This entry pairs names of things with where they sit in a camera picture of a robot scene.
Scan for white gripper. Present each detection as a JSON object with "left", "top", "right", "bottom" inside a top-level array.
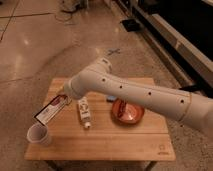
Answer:
[{"left": 57, "top": 81, "right": 79, "bottom": 100}]

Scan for black red boxed eraser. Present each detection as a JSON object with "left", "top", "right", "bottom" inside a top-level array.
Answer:
[{"left": 34, "top": 95, "right": 71, "bottom": 125}]

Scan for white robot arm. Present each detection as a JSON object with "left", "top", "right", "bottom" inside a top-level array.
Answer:
[{"left": 59, "top": 58, "right": 213, "bottom": 137}]

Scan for white ceramic cup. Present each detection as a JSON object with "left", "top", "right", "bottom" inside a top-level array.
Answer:
[{"left": 26, "top": 123, "right": 52, "bottom": 146}]

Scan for white tube bottle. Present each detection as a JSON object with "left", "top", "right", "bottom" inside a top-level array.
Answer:
[{"left": 78, "top": 97, "right": 91, "bottom": 129}]

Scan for blue sponge block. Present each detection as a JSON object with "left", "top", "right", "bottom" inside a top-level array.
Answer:
[{"left": 106, "top": 95, "right": 117, "bottom": 102}]

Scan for wooden folding table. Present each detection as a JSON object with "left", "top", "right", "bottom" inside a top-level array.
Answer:
[{"left": 23, "top": 77, "right": 177, "bottom": 171}]

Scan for orange bowl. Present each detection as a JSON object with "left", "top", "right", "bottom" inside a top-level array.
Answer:
[{"left": 111, "top": 99, "right": 145, "bottom": 125}]

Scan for black floor plate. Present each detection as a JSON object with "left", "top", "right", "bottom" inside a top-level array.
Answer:
[{"left": 121, "top": 19, "right": 140, "bottom": 32}]

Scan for white base with cables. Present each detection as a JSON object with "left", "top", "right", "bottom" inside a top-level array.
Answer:
[{"left": 59, "top": 0, "right": 88, "bottom": 13}]

